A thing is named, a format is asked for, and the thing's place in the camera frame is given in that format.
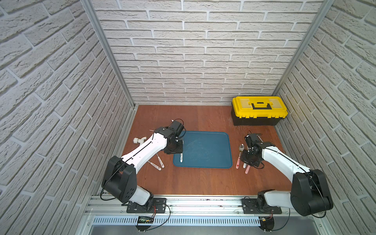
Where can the white handled fork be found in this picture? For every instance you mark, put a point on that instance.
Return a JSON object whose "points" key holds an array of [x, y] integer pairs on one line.
{"points": [[160, 161]]}

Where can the white pipe fitting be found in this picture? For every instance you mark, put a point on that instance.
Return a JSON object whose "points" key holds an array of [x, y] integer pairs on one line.
{"points": [[139, 141]]}

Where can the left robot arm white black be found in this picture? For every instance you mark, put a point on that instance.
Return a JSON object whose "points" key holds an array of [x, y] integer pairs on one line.
{"points": [[120, 177]]}

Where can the left controller board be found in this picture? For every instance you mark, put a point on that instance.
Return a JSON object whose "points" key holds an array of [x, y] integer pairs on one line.
{"points": [[144, 223]]}

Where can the controller board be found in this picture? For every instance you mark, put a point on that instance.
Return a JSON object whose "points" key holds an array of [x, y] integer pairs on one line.
{"points": [[266, 224], [144, 223]]}

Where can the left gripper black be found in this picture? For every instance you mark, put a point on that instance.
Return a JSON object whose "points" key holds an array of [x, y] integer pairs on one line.
{"points": [[173, 148]]}

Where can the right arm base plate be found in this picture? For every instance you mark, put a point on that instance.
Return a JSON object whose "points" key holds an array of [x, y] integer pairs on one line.
{"points": [[258, 206]]}

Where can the right controller board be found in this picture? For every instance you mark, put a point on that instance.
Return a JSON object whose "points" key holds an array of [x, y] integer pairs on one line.
{"points": [[266, 224]]}

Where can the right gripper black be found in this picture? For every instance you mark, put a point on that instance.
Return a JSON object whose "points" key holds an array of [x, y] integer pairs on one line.
{"points": [[243, 159]]}

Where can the teal plastic tray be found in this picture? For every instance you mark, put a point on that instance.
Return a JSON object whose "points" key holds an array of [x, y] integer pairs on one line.
{"points": [[203, 149]]}

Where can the aluminium front rail frame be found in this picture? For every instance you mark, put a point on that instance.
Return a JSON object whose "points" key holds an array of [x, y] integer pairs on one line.
{"points": [[195, 214]]}

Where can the yellow black toolbox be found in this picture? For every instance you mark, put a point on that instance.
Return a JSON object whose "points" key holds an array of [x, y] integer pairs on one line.
{"points": [[258, 111]]}

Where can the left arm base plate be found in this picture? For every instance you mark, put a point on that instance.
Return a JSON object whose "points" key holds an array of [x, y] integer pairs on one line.
{"points": [[157, 205]]}

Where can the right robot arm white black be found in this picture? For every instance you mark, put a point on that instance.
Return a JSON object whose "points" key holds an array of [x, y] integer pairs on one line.
{"points": [[309, 194]]}

